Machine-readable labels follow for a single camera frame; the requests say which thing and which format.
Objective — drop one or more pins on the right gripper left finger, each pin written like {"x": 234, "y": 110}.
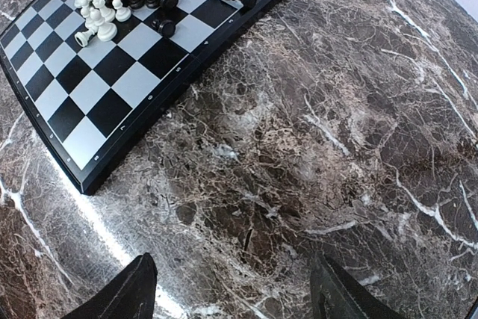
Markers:
{"x": 130, "y": 294}

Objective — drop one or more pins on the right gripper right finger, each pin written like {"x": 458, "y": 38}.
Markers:
{"x": 336, "y": 294}

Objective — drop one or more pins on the black grey chessboard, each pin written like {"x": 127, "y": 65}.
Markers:
{"x": 91, "y": 104}

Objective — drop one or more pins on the white chess piece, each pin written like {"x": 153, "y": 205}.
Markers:
{"x": 122, "y": 13}
{"x": 106, "y": 30}
{"x": 83, "y": 38}

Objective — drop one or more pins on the white chess piece lying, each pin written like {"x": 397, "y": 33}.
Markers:
{"x": 83, "y": 38}

